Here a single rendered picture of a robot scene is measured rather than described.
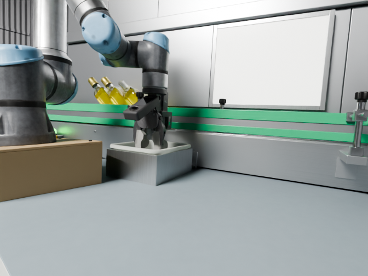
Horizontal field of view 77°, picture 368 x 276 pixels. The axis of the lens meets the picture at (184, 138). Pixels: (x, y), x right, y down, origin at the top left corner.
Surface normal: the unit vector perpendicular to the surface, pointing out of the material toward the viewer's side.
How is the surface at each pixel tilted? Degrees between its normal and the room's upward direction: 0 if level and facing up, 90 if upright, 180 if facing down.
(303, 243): 0
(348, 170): 90
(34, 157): 90
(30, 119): 68
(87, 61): 90
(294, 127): 90
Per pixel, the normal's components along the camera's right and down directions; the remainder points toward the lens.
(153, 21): -0.44, 0.05
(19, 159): 0.74, 0.10
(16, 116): 0.47, -0.25
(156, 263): 0.06, -0.99
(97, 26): -0.02, 0.07
